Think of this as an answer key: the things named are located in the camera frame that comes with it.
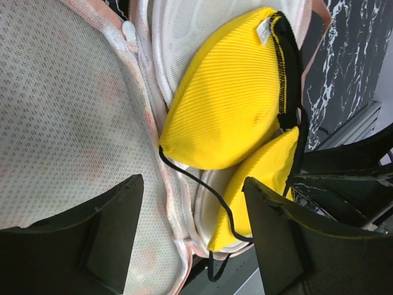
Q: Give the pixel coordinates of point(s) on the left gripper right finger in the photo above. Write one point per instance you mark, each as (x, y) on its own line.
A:
(301, 252)

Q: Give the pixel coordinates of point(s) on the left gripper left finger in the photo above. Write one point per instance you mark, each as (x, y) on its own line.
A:
(83, 250)

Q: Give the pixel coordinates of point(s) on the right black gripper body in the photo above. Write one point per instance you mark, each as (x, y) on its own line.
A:
(348, 183)

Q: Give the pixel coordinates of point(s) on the yellow bra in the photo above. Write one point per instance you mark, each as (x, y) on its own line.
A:
(237, 106)

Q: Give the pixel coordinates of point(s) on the pink floral mesh laundry bag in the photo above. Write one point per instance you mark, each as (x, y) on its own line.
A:
(86, 88)

